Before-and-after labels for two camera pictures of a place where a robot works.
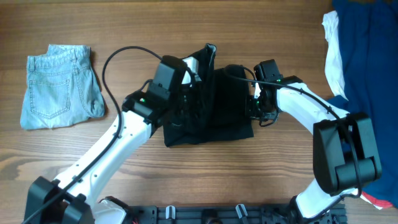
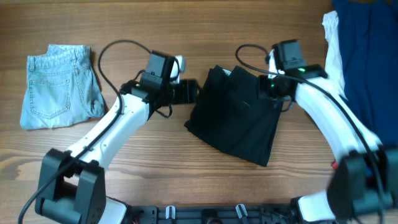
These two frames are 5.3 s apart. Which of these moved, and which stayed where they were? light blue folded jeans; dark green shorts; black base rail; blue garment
Moved: dark green shorts
Stayed: blue garment; black base rail; light blue folded jeans
